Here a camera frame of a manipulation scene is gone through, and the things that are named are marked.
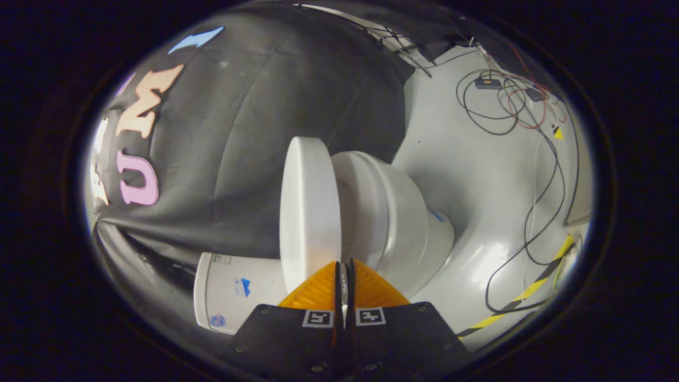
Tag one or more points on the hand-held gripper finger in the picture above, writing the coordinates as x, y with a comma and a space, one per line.
350, 297
338, 297

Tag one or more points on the white toilet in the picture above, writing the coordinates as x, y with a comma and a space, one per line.
408, 233

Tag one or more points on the white toilet tank lid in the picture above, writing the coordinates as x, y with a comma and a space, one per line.
200, 297

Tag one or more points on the yellow black hazard tape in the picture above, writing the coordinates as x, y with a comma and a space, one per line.
522, 294

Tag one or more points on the black backdrop cloth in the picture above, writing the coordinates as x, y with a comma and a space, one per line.
238, 148

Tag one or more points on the small black box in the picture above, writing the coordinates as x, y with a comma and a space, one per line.
488, 83
534, 94

